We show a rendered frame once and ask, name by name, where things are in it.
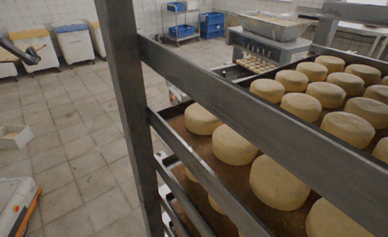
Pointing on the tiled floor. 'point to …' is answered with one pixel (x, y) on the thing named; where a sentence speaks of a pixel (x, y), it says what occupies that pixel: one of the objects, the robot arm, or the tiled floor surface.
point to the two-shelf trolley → (185, 22)
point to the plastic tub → (14, 136)
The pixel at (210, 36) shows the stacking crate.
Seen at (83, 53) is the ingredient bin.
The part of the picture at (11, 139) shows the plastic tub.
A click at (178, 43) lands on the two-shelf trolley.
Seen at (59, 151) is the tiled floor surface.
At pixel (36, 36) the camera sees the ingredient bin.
